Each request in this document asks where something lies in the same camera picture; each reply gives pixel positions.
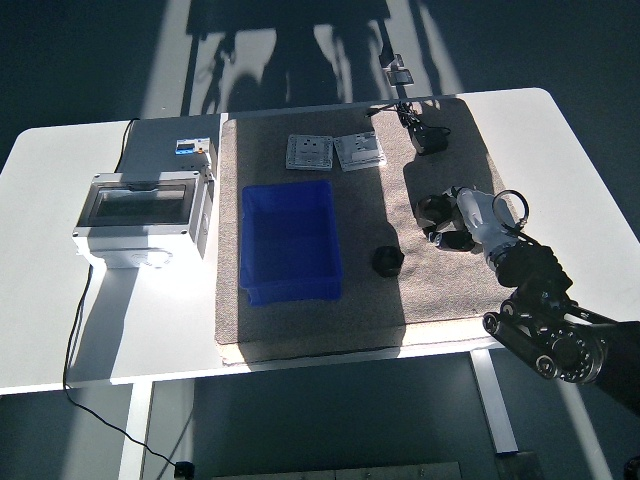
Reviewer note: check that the small black plastic nut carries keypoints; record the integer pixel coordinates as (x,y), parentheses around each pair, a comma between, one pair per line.
(386,261)

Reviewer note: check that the black floor plug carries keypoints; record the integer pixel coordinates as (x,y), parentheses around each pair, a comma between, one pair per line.
(184,469)

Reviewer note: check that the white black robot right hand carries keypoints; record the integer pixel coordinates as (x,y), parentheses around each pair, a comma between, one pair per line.
(482,215)

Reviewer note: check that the grey enclosure with clear lid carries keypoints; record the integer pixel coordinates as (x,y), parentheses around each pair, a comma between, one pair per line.
(140,235)

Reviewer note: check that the blue plastic box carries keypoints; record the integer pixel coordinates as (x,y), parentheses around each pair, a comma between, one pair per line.
(290,235)

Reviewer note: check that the grey-brown mat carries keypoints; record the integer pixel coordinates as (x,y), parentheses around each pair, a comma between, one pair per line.
(310,325)

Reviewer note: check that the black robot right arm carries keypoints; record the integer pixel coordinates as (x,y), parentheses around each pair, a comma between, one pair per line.
(540,285)

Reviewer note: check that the black power adapter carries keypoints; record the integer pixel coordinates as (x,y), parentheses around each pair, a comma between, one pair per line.
(429,140)

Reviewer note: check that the blue white circuit breaker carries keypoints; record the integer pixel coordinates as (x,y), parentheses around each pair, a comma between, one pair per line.
(190,147)

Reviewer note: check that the white table leg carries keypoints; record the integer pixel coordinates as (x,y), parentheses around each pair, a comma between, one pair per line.
(492,400)
(134,430)

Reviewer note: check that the white wall socket panel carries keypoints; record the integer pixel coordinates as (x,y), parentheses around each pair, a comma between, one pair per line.
(309,152)
(359,151)

